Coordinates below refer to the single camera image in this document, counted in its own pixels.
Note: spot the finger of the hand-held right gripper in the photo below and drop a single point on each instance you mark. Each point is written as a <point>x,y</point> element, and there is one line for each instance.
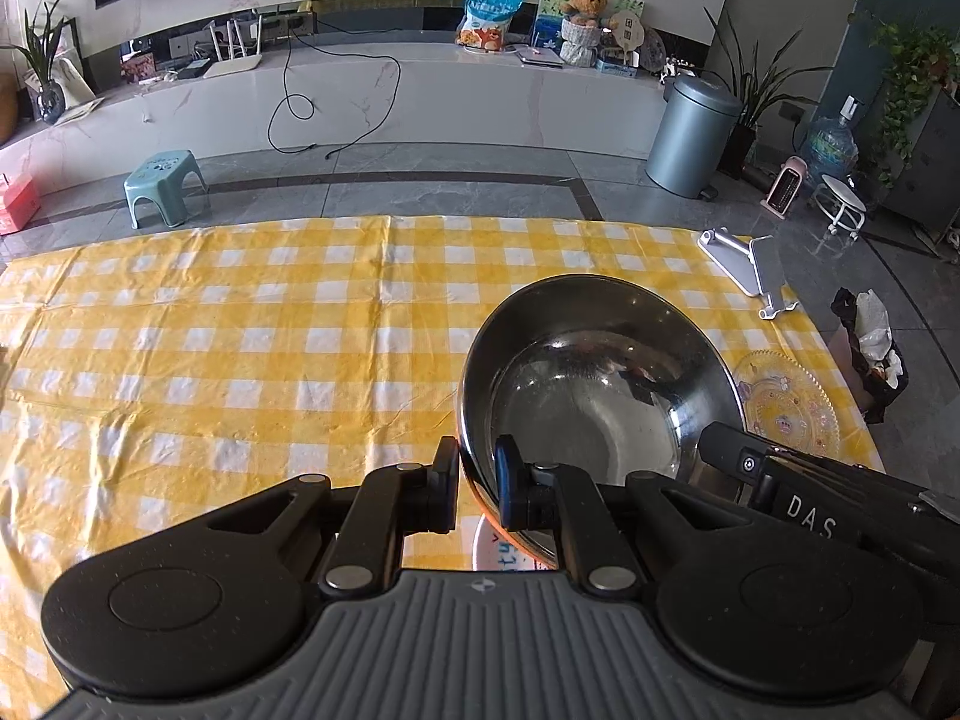
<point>724,450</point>

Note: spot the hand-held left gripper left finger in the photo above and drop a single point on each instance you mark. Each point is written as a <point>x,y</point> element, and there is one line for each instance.
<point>448,487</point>

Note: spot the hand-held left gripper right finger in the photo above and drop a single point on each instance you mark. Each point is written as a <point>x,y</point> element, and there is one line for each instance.
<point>504,487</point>

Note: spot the white patterned bowl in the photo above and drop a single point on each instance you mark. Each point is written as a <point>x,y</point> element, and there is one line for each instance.
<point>499,555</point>

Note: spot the clear patterned glass plate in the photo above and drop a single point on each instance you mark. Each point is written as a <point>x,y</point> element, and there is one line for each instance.
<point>787,405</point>

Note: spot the orange steel bowl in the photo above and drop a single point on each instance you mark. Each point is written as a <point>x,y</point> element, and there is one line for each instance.
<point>592,382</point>

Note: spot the pink bin with black bag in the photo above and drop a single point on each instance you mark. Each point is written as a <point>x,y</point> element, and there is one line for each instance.
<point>870,360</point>

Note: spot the white phone stand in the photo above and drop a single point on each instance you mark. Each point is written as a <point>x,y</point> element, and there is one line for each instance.
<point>750,270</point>

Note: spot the yellow checked tablecloth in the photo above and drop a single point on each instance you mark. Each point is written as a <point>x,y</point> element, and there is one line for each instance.
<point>225,360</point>

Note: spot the pink space heater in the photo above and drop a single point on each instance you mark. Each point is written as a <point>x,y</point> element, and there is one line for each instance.
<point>786,186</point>

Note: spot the white round rolling stool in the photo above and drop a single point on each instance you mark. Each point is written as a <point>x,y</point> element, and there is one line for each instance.
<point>840,195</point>

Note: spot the potted plant in black pot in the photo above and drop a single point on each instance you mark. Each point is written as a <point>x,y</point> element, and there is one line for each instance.
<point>739,142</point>

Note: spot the grey pedal bin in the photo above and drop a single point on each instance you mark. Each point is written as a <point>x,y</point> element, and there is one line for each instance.
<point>690,135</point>

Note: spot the blue water bottle with pump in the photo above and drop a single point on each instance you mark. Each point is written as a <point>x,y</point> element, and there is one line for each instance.
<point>829,146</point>

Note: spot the grey cabinet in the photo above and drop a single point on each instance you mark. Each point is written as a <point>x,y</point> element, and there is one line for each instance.
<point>934,165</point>

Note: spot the white marble tv console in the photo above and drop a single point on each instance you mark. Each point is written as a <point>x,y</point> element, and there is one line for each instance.
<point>450,105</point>

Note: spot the blue tin box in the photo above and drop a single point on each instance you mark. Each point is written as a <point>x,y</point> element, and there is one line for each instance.
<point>616,64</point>

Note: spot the decorative round plate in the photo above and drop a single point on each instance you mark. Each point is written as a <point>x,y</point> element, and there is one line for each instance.
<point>654,49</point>

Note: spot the teal plastic stool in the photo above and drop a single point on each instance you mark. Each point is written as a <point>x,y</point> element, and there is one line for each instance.
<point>165,172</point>

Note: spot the ivy plant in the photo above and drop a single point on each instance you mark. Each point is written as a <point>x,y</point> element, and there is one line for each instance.
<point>907,67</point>

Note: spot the silver laptop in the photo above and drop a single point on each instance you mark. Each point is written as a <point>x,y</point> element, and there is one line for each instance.
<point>540,58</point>

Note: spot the round hand fan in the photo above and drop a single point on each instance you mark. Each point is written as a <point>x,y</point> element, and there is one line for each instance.
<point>626,28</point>

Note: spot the white knit basket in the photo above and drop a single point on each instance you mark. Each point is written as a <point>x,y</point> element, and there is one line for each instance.
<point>579,41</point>

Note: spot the teddy bear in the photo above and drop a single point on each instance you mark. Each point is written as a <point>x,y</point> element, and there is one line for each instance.
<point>583,4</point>

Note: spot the green landscape painting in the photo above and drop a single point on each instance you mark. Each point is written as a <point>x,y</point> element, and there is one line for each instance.
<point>549,11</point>

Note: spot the white router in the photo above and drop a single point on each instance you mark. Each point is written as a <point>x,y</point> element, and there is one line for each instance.
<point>232,67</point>

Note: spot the blue snack bag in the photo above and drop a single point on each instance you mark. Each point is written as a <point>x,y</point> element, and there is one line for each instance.
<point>487,15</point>

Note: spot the pink box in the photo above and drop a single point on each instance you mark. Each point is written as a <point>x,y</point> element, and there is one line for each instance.
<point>19,202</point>

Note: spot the plant in glass vase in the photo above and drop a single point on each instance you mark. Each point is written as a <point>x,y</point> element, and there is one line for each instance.
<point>49,97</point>

